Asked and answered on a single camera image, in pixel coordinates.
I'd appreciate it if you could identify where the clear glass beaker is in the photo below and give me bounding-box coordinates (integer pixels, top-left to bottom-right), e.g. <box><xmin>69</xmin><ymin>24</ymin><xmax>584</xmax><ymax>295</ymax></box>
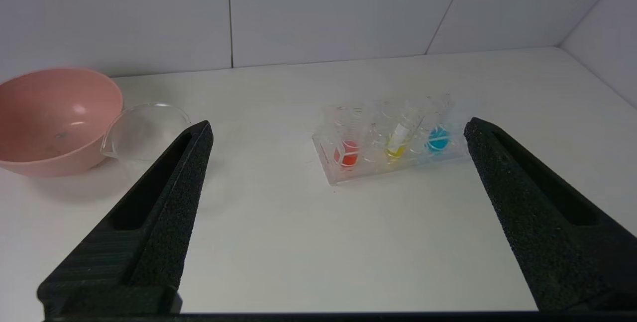
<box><xmin>101</xmin><ymin>103</ymin><xmax>192</xmax><ymax>164</ymax></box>

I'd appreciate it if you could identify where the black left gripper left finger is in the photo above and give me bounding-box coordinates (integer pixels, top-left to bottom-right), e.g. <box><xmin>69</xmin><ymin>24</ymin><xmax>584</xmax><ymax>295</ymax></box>
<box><xmin>37</xmin><ymin>121</ymin><xmax>213</xmax><ymax>319</ymax></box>

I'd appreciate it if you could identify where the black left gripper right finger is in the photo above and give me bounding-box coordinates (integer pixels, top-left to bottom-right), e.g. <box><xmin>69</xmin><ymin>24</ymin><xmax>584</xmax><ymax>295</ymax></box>
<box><xmin>464</xmin><ymin>117</ymin><xmax>637</xmax><ymax>313</ymax></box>

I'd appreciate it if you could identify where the pink plastic bowl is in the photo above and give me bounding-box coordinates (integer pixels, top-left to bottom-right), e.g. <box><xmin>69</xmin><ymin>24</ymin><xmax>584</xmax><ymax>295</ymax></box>
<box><xmin>0</xmin><ymin>67</ymin><xmax>124</xmax><ymax>179</ymax></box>

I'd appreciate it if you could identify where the test tube with blue pigment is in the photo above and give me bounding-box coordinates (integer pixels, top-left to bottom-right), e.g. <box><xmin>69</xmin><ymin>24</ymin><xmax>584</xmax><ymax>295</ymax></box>
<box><xmin>425</xmin><ymin>96</ymin><xmax>454</xmax><ymax>154</ymax></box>

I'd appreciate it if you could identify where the test tube with yellow pigment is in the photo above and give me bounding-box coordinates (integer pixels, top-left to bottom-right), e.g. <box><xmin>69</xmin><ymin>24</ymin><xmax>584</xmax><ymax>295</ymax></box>
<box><xmin>385</xmin><ymin>103</ymin><xmax>425</xmax><ymax>160</ymax></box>

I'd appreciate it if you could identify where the clear plastic test tube rack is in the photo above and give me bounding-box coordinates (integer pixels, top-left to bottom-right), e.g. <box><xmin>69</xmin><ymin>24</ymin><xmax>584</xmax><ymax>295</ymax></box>
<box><xmin>312</xmin><ymin>93</ymin><xmax>471</xmax><ymax>186</ymax></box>

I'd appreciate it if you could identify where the test tube with red pigment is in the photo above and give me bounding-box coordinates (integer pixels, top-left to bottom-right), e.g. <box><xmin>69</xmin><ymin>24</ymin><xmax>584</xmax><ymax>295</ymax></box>
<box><xmin>332</xmin><ymin>106</ymin><xmax>361</xmax><ymax>168</ymax></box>

